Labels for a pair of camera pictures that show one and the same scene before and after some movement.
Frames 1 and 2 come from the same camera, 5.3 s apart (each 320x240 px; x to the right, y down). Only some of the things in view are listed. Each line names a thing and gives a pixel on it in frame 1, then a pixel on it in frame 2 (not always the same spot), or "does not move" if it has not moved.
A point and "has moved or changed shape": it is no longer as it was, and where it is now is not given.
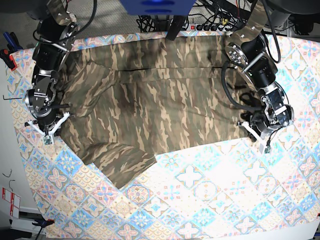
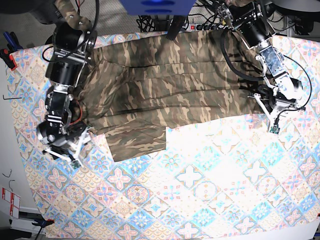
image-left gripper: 48,133 -> 62,141
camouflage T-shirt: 126,99 has moved or changed shape
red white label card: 14,200 does not move
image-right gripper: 261,128 -> 276,104
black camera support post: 175,27 does not move
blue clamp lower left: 42,223 does not move
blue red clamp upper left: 5,54 does not move
